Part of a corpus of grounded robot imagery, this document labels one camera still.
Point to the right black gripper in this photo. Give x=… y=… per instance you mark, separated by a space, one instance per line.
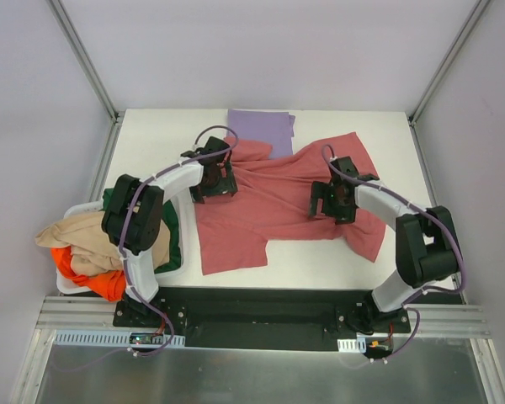
x=324 y=202

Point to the white laundry basket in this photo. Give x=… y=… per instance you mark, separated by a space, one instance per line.
x=183 y=207

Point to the pink t shirt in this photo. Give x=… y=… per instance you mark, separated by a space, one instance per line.
x=272 y=203

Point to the right white cable duct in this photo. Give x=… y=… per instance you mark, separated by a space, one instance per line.
x=352 y=345

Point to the folded purple t shirt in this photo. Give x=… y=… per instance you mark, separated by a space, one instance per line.
x=274 y=128

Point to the left white cable duct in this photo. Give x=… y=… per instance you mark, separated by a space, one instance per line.
x=117 y=339

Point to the left aluminium frame post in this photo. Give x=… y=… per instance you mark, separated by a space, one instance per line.
x=80 y=52

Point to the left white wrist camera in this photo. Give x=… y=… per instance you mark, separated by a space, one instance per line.
x=192 y=153

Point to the green t shirt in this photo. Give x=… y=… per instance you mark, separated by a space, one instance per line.
x=166 y=253

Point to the orange t shirt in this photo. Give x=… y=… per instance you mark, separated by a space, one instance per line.
x=110 y=285

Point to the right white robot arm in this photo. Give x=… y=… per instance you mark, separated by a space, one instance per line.
x=426 y=247

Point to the aluminium frame post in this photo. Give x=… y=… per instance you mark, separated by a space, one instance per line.
x=472 y=20
x=80 y=52

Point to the right aluminium frame post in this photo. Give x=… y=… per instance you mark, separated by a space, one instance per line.
x=472 y=20

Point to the beige t shirt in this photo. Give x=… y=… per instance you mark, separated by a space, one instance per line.
x=92 y=252

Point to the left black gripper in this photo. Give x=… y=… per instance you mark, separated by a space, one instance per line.
x=218 y=192

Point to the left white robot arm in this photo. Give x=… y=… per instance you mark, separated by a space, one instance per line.
x=132 y=219

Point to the white cable duct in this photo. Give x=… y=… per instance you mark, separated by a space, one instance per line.
x=352 y=345
x=117 y=339

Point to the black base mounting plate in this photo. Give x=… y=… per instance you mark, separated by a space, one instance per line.
x=265 y=319

